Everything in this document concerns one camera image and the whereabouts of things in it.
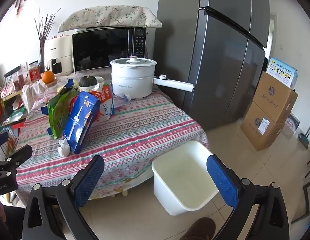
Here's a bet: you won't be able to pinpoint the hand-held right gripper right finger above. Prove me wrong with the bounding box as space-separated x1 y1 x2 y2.
206 154 291 240

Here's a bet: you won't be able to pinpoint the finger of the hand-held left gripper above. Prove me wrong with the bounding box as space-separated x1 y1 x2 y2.
0 132 9 153
0 144 33 174

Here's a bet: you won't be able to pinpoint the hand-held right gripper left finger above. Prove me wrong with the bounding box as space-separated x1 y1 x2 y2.
22 155 105 240

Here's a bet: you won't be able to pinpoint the white paper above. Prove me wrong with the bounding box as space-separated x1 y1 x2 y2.
58 139 70 158

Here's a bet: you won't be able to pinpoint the white plastic bin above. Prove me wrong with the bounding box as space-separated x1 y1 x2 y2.
152 141 219 216

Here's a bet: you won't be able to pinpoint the green snack bag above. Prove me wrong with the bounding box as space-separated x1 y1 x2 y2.
47 89 79 140

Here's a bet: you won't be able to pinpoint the blue milk carton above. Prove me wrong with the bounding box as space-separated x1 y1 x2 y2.
62 91 102 154

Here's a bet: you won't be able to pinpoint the torn orange blue carton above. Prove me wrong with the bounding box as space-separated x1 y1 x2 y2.
91 84 115 122

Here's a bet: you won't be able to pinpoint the brown slipper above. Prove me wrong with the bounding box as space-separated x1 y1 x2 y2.
180 217 217 240

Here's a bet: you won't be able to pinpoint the clear plastic bag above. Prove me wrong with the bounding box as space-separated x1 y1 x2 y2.
22 80 59 112

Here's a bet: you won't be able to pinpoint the patterned striped tablecloth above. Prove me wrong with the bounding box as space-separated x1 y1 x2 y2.
16 74 210 200

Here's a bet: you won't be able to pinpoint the brown cardboard box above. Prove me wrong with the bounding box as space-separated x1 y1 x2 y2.
253 71 299 123
240 102 286 152

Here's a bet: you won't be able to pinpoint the red label glass jar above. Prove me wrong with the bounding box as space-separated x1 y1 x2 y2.
28 61 40 83

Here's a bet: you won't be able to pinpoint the orange fruit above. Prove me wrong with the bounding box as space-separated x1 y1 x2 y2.
42 70 55 84

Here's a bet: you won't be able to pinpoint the dark metal chair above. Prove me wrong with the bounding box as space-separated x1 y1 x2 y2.
291 155 310 224

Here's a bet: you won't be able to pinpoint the small blue white box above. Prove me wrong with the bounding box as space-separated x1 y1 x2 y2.
286 114 301 139

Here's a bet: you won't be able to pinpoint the green broom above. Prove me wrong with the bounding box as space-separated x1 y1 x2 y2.
298 120 310 149

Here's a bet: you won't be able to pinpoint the dry branches in vase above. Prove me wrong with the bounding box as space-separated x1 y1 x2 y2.
34 6 62 73

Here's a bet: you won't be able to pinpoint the white printed bowl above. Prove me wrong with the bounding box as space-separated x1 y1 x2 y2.
79 76 104 93

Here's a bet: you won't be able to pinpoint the dark green squash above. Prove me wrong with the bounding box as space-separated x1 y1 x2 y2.
79 75 98 88

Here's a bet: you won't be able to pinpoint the white electric pot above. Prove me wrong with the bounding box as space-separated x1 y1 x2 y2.
110 56 195 100

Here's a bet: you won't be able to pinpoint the cream air fryer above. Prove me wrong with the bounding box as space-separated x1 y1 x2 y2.
43 34 74 75

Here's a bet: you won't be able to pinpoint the grey refrigerator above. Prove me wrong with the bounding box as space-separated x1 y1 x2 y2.
154 0 271 130

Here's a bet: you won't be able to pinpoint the blue white printed box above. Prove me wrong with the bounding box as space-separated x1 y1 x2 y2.
266 57 299 88

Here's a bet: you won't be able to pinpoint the black microwave oven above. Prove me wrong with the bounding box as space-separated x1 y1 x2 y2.
71 27 155 73

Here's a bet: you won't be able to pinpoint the floral cloth cover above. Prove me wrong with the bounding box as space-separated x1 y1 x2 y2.
58 5 162 33

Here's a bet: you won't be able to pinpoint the black wire rack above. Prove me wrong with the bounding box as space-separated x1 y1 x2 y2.
0 66 23 98

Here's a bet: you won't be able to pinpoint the red wall decoration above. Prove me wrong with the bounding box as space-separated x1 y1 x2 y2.
14 0 31 13

